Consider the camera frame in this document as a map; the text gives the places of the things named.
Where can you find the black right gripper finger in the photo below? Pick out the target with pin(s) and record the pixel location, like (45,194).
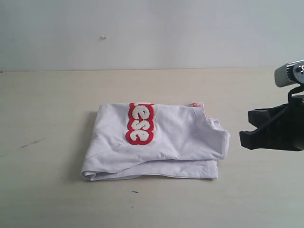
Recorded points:
(258,117)
(273,136)

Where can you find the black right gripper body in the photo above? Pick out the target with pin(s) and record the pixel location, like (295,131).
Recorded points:
(294,122)

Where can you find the white t-shirt red lettering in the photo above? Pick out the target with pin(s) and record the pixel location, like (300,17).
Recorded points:
(137,139)

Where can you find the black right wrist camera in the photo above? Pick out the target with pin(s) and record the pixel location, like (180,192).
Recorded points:
(289,74)

